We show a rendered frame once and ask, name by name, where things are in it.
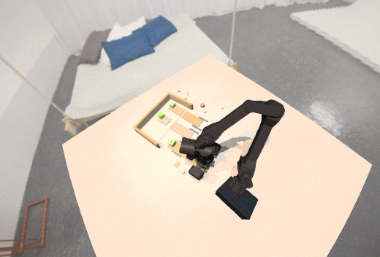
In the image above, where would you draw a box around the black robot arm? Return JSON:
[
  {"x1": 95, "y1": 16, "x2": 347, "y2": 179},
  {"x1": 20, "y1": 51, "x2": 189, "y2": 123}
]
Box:
[{"x1": 179, "y1": 99, "x2": 285, "y2": 198}]

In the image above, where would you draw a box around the green camouflage cube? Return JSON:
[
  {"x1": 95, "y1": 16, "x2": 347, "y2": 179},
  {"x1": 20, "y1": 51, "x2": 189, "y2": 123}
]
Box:
[{"x1": 167, "y1": 139, "x2": 176, "y2": 147}]

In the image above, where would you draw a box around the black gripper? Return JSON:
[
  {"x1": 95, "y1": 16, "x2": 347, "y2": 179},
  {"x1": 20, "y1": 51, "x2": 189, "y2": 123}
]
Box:
[{"x1": 189, "y1": 142, "x2": 221, "y2": 180}]

